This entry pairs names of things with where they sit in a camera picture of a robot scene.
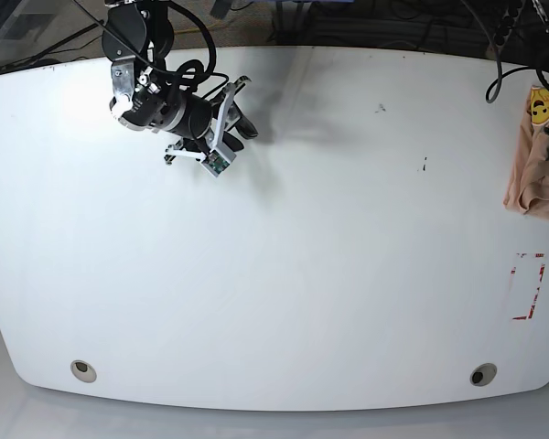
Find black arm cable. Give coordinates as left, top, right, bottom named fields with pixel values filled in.
left=459, top=0, right=549, bottom=105
left=164, top=0, right=219, bottom=92

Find red tape rectangle marker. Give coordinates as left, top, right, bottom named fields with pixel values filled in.
left=508, top=252, right=546, bottom=321

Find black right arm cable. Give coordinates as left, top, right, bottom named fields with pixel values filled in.
left=164, top=0, right=219, bottom=92

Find left table grommet hole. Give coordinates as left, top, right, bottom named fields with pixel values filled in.
left=70, top=360, right=97, bottom=383

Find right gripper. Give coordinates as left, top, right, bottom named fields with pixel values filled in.
left=110, top=59, right=258, bottom=152

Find table grommet hole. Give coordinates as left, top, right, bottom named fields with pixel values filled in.
left=469, top=363, right=498, bottom=387
left=70, top=360, right=97, bottom=383

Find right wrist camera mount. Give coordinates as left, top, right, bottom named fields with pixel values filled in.
left=164, top=76, right=251, bottom=177

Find white power strip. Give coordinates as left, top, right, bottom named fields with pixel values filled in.
left=493, top=0, right=525, bottom=50

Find peach T-shirt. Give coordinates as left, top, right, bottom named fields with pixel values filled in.
left=503, top=86, right=549, bottom=220

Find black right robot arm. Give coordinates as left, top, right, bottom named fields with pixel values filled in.
left=102, top=1, right=226, bottom=152

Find right table grommet hole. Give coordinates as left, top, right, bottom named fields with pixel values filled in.
left=469, top=363, right=498, bottom=387

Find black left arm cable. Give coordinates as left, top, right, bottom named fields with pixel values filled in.
left=459, top=0, right=549, bottom=105

